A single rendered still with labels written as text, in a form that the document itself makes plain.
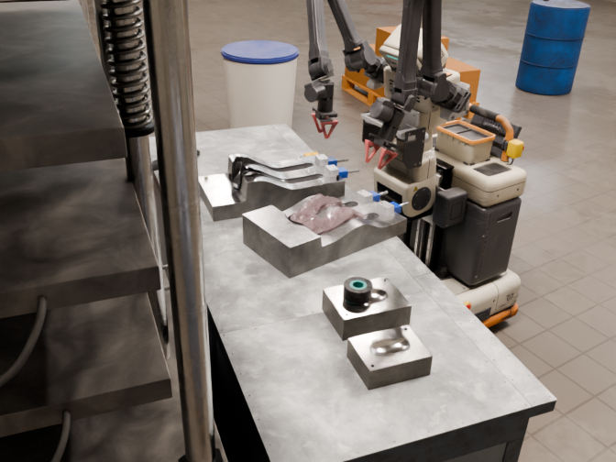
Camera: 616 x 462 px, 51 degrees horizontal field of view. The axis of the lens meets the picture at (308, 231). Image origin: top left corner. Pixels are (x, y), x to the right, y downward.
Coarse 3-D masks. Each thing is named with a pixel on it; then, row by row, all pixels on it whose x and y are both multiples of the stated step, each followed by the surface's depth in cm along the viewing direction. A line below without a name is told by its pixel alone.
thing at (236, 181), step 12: (240, 156) 238; (240, 168) 232; (252, 168) 230; (276, 168) 245; (288, 168) 247; (300, 168) 246; (240, 180) 228; (276, 180) 231; (288, 180) 237; (300, 180) 238
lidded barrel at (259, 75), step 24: (240, 48) 481; (264, 48) 483; (288, 48) 485; (240, 72) 464; (264, 72) 461; (288, 72) 472; (240, 96) 474; (264, 96) 471; (288, 96) 483; (240, 120) 485; (264, 120) 481; (288, 120) 495
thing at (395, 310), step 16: (336, 288) 178; (384, 288) 179; (336, 304) 171; (352, 304) 175; (368, 304) 176; (384, 304) 172; (400, 304) 172; (336, 320) 171; (352, 320) 167; (368, 320) 169; (384, 320) 171; (400, 320) 173; (352, 336) 170
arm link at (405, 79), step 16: (416, 0) 200; (416, 16) 204; (416, 32) 206; (400, 48) 210; (416, 48) 209; (400, 64) 212; (400, 80) 214; (416, 80) 215; (400, 96) 216; (416, 96) 217
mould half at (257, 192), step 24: (264, 168) 239; (312, 168) 245; (216, 192) 231; (240, 192) 230; (264, 192) 226; (288, 192) 230; (312, 192) 234; (336, 192) 237; (216, 216) 224; (240, 216) 228
